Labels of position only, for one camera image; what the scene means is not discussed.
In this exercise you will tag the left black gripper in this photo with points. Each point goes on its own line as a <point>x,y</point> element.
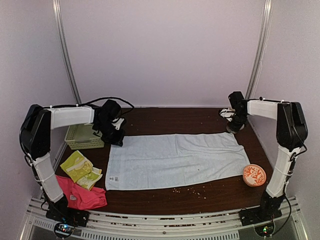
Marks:
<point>118,139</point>

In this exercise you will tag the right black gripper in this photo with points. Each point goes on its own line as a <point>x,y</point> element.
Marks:
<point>235,128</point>

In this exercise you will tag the light blue towel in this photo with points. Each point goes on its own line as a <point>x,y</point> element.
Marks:
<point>150,162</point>

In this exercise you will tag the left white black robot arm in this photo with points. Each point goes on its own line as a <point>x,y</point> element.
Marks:
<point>35,141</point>

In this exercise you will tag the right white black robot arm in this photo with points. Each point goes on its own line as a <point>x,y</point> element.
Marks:
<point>291,133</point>

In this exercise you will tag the green plastic basket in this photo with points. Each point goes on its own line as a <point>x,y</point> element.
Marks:
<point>82,136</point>

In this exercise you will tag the yellow patterned towel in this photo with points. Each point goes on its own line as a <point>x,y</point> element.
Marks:
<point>81,170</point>

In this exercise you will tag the pink towel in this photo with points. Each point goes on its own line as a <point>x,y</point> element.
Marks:
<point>80,198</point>

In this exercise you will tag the red white patterned bowl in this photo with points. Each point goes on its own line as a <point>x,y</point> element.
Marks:
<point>254,175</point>

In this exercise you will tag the right aluminium frame post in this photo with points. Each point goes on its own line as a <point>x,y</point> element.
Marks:
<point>260,50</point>

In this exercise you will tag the aluminium frame post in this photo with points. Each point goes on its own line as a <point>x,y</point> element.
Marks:
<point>260,50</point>
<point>65,52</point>

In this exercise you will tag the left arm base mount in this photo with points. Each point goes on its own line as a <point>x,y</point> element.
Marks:
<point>70,216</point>

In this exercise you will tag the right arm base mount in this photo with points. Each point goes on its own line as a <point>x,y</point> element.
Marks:
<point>258,214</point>

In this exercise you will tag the aluminium front rail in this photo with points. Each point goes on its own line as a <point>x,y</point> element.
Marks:
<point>223,225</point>

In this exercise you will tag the left aluminium frame post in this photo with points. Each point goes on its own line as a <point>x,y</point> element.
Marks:
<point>65,52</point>

